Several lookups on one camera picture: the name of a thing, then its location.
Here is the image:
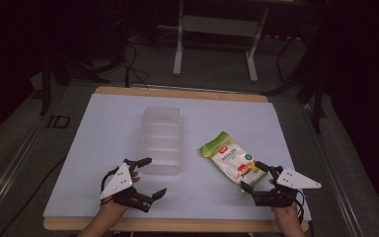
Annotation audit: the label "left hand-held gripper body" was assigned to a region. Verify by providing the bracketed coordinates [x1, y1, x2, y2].
[100, 158, 153, 213]

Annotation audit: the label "white table mat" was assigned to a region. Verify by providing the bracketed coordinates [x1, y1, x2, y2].
[41, 93, 313, 221]

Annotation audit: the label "metal floor rail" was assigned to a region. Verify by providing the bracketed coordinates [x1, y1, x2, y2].
[0, 113, 48, 226]
[300, 103, 365, 237]

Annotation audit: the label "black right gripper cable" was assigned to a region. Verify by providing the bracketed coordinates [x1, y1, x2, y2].
[294, 189, 311, 228]

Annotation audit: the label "black floor cables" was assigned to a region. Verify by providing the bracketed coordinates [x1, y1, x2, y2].
[120, 40, 151, 89]

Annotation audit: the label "person's left hand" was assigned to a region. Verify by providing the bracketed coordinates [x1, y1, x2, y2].
[109, 170, 142, 215]

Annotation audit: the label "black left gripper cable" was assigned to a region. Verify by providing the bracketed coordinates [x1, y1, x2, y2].
[100, 166, 121, 205]

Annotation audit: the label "clear plastic container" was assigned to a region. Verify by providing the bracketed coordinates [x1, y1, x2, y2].
[137, 106, 185, 177]

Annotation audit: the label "white metal desk frame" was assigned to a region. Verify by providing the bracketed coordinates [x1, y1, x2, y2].
[172, 0, 271, 84]

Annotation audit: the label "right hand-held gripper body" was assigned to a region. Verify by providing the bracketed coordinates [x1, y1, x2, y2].
[252, 165, 323, 208]

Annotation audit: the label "black metal stand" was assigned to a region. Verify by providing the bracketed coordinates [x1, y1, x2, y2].
[38, 45, 113, 117]
[262, 31, 329, 134]

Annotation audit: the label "person's right hand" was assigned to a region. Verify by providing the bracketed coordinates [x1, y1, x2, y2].
[268, 178, 303, 221]

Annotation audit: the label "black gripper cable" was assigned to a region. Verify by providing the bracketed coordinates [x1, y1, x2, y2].
[100, 166, 121, 205]
[294, 189, 311, 228]

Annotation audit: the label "thin black floor cable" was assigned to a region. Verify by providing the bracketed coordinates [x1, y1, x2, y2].
[0, 156, 68, 237]

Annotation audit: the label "green and white snack packet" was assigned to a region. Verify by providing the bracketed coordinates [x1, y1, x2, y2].
[198, 130, 269, 190]

